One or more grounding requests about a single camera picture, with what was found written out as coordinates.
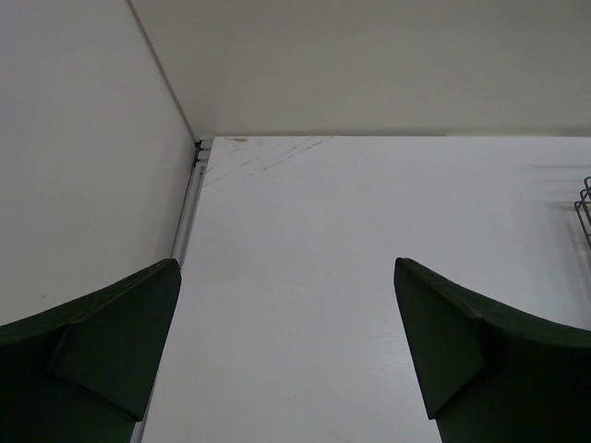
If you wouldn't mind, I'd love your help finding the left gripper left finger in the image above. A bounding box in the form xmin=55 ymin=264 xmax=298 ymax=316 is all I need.
xmin=1 ymin=258 xmax=181 ymax=442

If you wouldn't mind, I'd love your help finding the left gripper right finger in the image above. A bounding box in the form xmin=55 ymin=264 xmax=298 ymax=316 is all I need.
xmin=393 ymin=257 xmax=590 ymax=442

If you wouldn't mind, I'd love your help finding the grey wire dish rack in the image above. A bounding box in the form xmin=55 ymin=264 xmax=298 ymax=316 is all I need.
xmin=573 ymin=176 xmax=591 ymax=248

